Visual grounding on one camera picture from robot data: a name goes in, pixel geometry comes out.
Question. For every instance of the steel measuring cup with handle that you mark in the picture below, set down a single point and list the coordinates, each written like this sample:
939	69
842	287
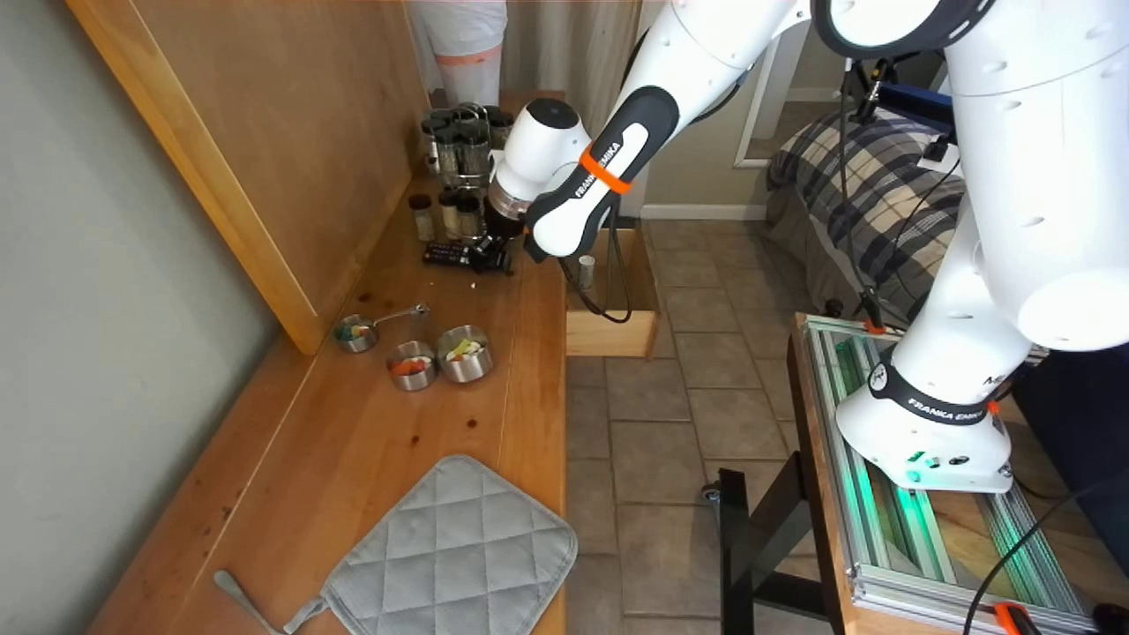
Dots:
384	333

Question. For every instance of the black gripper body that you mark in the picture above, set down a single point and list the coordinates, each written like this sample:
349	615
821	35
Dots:
499	235

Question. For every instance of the wooden dresser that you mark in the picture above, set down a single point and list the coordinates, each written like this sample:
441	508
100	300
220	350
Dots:
320	444

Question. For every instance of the large wooden board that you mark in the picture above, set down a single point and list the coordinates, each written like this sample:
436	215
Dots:
289	120

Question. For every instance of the rotating spice rack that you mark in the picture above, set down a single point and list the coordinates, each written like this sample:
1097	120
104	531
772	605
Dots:
461	145

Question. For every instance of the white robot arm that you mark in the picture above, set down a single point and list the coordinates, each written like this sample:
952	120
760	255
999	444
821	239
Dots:
1041	150

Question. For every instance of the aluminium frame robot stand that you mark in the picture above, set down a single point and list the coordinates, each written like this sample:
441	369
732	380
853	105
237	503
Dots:
915	563

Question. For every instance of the plaid bed cover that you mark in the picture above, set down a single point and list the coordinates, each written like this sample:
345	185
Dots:
863	212

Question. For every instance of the grey quilted pot holder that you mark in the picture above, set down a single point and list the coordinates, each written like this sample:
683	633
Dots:
461	556

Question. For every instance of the open upper wooden drawer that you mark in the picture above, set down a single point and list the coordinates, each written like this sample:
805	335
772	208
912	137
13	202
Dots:
611	297

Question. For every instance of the metal spoon handle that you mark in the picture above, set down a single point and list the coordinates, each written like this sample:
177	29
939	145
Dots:
235	590

